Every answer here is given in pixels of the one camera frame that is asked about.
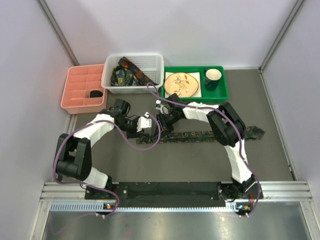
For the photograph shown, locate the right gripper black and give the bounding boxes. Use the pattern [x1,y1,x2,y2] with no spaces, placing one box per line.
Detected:
[153,109,180,140]

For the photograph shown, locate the green floral tie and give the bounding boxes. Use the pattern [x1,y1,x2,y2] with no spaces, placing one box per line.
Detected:
[136,126,265,145]

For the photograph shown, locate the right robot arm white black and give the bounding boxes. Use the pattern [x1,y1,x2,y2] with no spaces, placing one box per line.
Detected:
[155,94,262,200]

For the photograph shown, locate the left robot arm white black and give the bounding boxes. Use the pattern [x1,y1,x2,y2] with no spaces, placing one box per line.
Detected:
[53,99,139,199]

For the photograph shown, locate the beige floral plate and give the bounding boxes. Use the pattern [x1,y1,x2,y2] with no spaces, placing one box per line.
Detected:
[164,72,201,98]

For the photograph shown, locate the white paper napkin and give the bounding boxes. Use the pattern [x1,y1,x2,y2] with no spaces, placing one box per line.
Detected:
[165,71,202,98]

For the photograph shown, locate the dark orange leaf tie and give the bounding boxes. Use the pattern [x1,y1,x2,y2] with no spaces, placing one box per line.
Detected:
[118,56,158,86]

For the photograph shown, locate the rolled black tie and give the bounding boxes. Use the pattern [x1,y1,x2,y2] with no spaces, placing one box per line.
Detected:
[89,90,103,98]

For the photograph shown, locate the blue yellow floral tie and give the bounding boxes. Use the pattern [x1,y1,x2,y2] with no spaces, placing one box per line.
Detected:
[110,66,139,87]

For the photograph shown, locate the white perforated plastic basket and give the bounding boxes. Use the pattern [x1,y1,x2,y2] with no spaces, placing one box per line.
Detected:
[101,53,165,94]

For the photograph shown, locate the green plastic tray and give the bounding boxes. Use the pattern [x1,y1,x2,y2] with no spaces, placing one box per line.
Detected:
[164,65,229,104]

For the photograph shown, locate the dark green mug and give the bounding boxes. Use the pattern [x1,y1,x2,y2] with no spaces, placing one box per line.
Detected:
[205,69,222,91]

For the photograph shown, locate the pink divided organizer box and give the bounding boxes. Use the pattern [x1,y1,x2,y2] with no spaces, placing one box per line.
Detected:
[60,64,108,115]

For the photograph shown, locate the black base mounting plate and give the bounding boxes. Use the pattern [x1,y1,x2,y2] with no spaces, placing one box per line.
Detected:
[84,181,264,208]

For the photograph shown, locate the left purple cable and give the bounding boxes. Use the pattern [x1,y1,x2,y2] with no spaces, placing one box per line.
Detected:
[51,115,162,217]

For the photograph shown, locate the purple cable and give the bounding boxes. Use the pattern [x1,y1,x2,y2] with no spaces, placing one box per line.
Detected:
[146,82,262,218]
[51,115,162,217]

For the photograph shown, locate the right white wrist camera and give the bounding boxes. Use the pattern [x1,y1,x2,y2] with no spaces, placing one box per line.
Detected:
[155,100,169,115]

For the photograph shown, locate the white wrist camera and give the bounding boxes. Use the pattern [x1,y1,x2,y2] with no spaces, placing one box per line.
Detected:
[155,100,169,115]
[136,112,152,132]

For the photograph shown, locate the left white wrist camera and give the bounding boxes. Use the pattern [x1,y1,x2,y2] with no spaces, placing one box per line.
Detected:
[136,112,152,132]

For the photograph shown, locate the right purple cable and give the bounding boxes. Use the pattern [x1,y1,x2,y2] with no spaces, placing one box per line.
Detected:
[146,82,262,218]

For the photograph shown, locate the white slotted cable duct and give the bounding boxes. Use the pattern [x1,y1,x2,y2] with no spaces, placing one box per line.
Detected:
[50,202,239,213]

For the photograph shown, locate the left aluminium corner post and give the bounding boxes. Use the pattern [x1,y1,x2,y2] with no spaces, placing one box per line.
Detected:
[36,0,80,66]

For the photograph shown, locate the aluminium corner post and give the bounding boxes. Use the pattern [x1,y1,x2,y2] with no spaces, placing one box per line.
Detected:
[258,0,306,73]
[36,0,80,66]

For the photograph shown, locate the aluminium frame rail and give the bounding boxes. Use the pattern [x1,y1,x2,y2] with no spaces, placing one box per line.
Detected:
[40,181,313,202]

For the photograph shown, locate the right aluminium corner post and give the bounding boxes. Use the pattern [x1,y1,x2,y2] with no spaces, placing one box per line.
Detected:
[258,0,306,73]

